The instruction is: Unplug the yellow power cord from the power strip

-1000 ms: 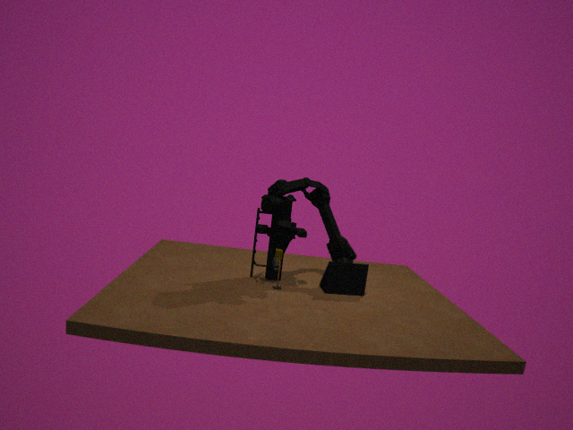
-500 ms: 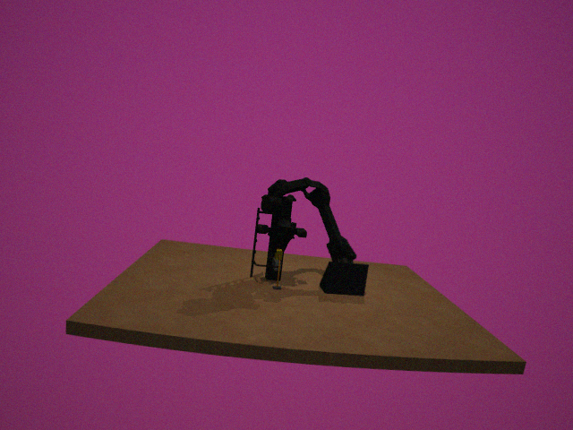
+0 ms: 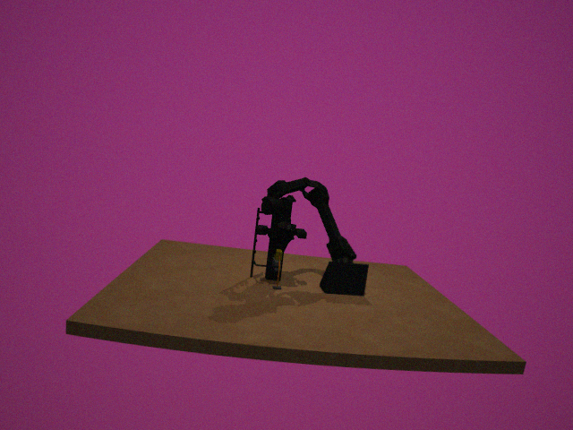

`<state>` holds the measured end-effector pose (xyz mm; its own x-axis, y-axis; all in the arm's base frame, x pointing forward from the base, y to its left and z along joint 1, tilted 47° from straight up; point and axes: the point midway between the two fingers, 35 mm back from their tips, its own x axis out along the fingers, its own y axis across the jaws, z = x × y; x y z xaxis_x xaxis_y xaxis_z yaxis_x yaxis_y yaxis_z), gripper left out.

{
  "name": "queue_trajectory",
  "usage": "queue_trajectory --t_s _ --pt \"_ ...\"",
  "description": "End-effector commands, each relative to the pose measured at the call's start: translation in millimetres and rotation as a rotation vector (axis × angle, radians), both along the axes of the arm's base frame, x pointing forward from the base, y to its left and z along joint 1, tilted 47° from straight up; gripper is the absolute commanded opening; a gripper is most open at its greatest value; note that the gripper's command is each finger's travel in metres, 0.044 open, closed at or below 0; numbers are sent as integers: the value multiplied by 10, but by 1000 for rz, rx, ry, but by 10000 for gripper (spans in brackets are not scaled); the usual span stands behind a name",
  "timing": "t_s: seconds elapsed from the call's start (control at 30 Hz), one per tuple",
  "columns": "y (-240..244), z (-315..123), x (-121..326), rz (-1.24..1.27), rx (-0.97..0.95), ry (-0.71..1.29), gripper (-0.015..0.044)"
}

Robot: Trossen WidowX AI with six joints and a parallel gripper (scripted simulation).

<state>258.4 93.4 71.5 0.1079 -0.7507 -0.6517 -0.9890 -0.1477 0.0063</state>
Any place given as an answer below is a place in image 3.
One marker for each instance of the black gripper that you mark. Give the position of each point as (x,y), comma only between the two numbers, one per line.
(264,230)

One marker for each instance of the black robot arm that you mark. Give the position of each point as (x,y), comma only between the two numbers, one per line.
(339,248)

